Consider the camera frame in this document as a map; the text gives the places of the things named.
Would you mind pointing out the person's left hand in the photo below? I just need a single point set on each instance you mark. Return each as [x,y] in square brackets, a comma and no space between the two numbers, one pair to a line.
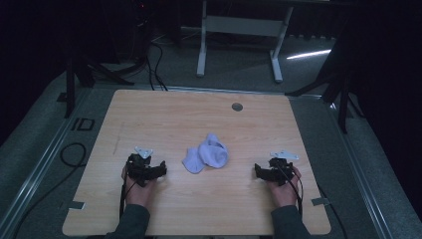
[137,195]

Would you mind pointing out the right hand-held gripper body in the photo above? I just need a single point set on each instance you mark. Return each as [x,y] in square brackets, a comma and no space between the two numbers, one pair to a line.
[280,172]

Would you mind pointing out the metal floor rail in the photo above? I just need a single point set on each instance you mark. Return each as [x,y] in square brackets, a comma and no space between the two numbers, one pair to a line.
[36,166]
[360,179]

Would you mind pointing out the white metal desk frame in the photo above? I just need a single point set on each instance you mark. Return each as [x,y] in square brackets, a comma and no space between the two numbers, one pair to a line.
[242,26]

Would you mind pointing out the grey tape piece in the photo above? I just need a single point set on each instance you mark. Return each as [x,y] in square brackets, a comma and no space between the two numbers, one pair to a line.
[320,201]
[77,205]

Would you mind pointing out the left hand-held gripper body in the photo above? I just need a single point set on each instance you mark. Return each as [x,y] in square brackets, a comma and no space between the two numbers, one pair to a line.
[137,167]

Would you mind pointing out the black stand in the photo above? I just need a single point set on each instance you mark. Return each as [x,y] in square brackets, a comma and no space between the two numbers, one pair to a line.
[343,99]
[70,86]

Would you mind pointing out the person's right hand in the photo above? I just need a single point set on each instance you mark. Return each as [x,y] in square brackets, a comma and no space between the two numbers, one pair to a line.
[285,195]

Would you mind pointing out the white sock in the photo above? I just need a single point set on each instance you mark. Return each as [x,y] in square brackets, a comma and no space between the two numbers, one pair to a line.
[192,162]
[214,152]

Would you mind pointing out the grey table grommet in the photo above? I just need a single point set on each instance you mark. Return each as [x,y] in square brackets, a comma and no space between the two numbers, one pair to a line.
[237,107]

